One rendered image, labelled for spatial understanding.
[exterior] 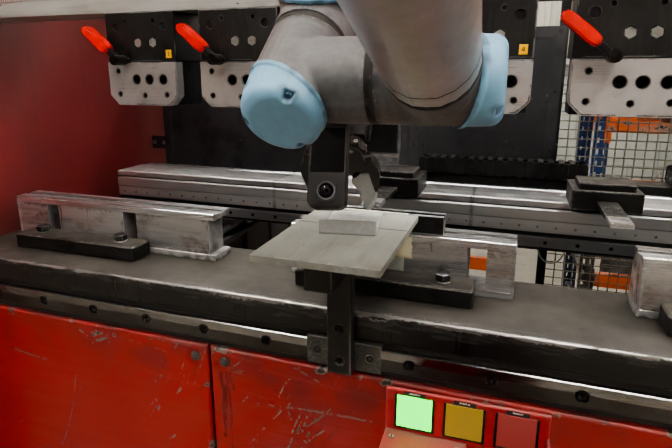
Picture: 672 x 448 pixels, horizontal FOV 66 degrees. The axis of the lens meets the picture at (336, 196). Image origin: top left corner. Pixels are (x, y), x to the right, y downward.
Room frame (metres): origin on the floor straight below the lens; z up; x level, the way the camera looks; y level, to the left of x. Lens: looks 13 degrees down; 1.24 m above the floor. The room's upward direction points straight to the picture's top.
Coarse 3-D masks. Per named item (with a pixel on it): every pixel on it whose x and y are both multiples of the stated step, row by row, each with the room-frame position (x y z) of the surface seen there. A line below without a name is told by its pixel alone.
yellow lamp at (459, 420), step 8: (448, 408) 0.57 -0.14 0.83; (456, 408) 0.56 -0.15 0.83; (464, 408) 0.56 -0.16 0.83; (472, 408) 0.56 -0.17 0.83; (448, 416) 0.57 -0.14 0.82; (456, 416) 0.56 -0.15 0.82; (464, 416) 0.56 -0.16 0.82; (472, 416) 0.56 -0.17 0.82; (480, 416) 0.56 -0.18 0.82; (448, 424) 0.57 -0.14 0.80; (456, 424) 0.56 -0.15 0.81; (464, 424) 0.56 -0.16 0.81; (472, 424) 0.56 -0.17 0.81; (480, 424) 0.56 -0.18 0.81; (448, 432) 0.57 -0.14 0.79; (456, 432) 0.56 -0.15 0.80; (464, 432) 0.56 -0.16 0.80; (472, 432) 0.56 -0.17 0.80; (480, 432) 0.55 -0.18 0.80; (472, 440) 0.56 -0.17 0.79; (480, 440) 0.55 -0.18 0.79
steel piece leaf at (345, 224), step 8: (336, 216) 0.83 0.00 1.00; (344, 216) 0.83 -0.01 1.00; (352, 216) 0.83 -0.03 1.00; (360, 216) 0.83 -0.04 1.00; (368, 216) 0.83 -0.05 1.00; (376, 216) 0.83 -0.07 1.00; (320, 224) 0.74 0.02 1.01; (328, 224) 0.74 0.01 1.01; (336, 224) 0.74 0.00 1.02; (344, 224) 0.74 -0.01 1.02; (352, 224) 0.73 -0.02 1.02; (360, 224) 0.73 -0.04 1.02; (368, 224) 0.73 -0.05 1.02; (376, 224) 0.78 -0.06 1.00; (320, 232) 0.74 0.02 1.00; (328, 232) 0.74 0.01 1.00; (336, 232) 0.74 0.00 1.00; (344, 232) 0.74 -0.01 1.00; (352, 232) 0.73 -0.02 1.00; (360, 232) 0.73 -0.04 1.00; (368, 232) 0.73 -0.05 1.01; (376, 232) 0.74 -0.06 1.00
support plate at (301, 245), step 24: (312, 216) 0.84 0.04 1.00; (384, 216) 0.84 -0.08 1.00; (408, 216) 0.84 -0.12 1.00; (288, 240) 0.71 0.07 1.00; (312, 240) 0.71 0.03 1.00; (336, 240) 0.71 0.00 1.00; (360, 240) 0.71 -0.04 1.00; (384, 240) 0.71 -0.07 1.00; (288, 264) 0.63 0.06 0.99; (312, 264) 0.62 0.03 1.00; (336, 264) 0.61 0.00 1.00; (360, 264) 0.61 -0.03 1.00; (384, 264) 0.61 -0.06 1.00
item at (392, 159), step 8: (376, 128) 0.87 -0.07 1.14; (384, 128) 0.87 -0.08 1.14; (392, 128) 0.86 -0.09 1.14; (400, 128) 0.88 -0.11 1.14; (376, 136) 0.87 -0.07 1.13; (384, 136) 0.87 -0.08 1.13; (392, 136) 0.86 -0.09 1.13; (400, 136) 0.88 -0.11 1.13; (368, 144) 0.88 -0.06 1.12; (376, 144) 0.87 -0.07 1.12; (384, 144) 0.87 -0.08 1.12; (392, 144) 0.86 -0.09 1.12; (376, 152) 0.87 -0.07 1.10; (384, 152) 0.87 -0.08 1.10; (392, 152) 0.86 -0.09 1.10; (384, 160) 0.88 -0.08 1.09; (392, 160) 0.87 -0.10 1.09
